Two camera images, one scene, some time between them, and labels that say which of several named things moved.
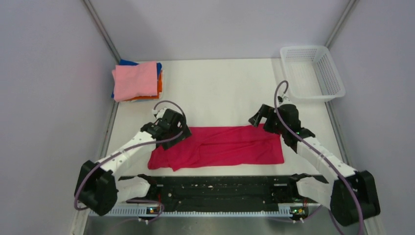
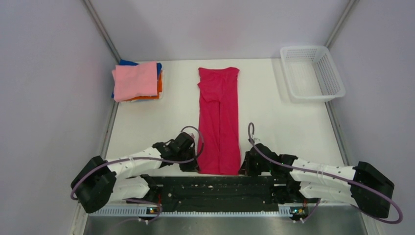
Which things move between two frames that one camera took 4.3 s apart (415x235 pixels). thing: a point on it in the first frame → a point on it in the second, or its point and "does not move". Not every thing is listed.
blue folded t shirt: x=125 y=62 does not move
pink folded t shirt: x=132 y=81 does not move
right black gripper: x=265 y=111 → x=246 y=169
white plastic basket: x=311 y=74 does not move
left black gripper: x=171 y=143 → x=192 y=166
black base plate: x=223 y=193 does not move
